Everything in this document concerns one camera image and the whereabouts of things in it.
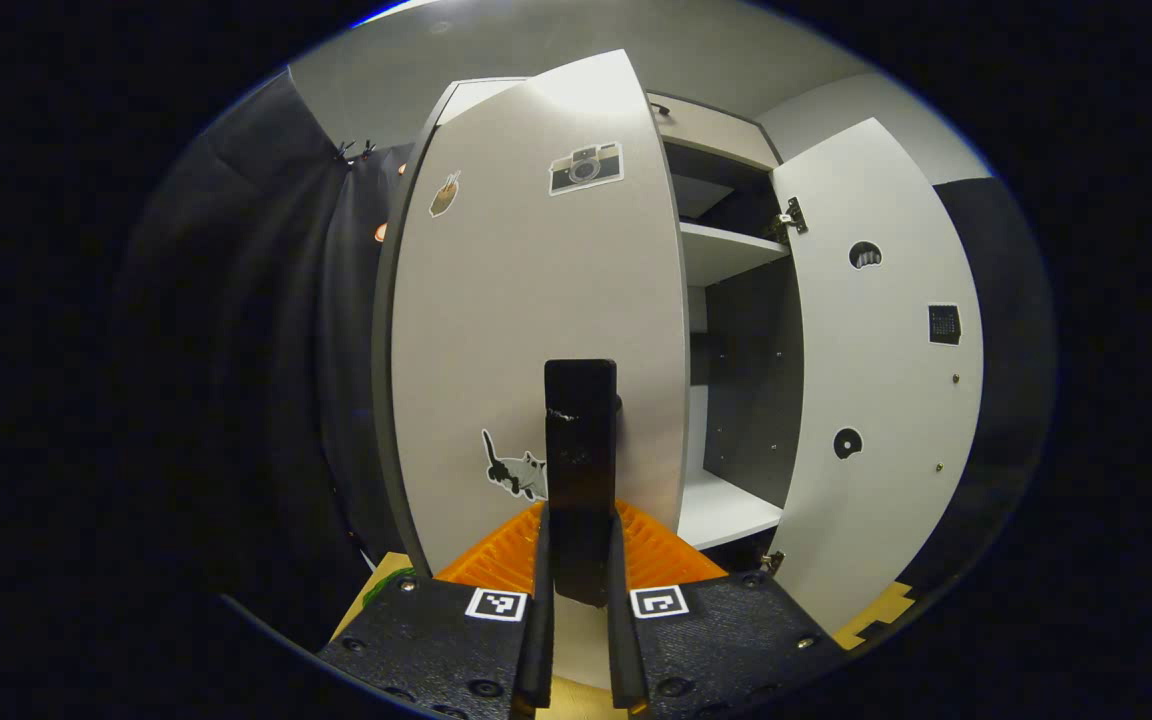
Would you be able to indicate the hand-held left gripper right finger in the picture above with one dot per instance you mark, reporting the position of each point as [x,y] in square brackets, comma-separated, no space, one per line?
[626,650]

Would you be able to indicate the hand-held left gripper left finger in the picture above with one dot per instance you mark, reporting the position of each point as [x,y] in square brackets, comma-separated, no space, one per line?
[536,640]

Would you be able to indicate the beige double-door shoe cabinet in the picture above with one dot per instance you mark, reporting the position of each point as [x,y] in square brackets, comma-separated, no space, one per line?
[751,380]

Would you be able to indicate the beige shoe cabinet door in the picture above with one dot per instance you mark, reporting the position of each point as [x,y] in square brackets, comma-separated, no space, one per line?
[886,500]
[516,300]

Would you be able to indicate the metal door hinge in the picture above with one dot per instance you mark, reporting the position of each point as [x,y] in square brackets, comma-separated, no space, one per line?
[772,562]
[788,220]

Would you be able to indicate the white cabinet shelf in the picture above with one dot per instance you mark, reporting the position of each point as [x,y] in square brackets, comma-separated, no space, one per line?
[726,252]
[726,510]

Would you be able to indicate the beige cabinet drawer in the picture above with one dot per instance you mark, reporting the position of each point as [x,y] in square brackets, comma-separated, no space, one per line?
[706,130]

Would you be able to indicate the green and white object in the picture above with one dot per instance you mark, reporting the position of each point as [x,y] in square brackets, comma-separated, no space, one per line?
[386,585]

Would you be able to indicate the black backdrop cloth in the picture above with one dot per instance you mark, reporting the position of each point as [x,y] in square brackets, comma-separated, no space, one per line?
[236,350]

